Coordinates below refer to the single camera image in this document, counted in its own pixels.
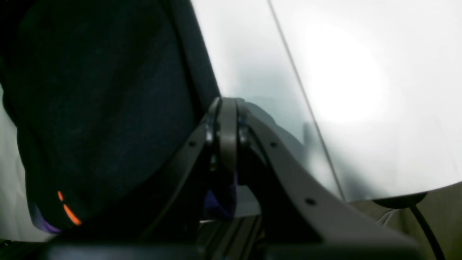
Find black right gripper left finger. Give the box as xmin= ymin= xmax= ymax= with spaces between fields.
xmin=40 ymin=98 xmax=238 ymax=260

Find black T-shirt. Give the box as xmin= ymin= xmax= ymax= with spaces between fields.
xmin=1 ymin=0 xmax=221 ymax=234

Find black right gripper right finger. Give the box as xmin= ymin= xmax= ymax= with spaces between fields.
xmin=236 ymin=99 xmax=422 ymax=260

